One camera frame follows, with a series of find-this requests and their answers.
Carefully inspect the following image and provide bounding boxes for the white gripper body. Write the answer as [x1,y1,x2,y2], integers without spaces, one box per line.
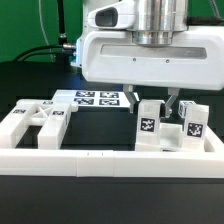
[82,0,224,90]

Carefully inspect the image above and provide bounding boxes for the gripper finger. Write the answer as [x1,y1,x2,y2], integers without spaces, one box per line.
[123,84,139,114]
[160,88,180,118]

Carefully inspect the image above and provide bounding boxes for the white chair seat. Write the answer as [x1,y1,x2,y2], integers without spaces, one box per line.
[135,123,205,153]

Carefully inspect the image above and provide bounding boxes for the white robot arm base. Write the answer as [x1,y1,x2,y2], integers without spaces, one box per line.
[70,0,97,68]

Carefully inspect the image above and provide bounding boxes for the flat white tag plate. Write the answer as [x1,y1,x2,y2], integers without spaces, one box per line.
[52,90,130,108]

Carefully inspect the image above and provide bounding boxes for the black cable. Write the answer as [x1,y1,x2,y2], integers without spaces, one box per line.
[13,45,78,63]

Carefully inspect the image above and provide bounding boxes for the white chair back frame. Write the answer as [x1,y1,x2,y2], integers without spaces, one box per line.
[10,99,78,150]

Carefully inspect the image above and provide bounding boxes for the black hose with connector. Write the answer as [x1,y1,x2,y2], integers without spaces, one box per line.
[57,0,68,46]

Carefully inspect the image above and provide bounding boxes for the white U-shaped obstacle frame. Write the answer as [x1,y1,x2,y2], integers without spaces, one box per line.
[0,113,224,179]

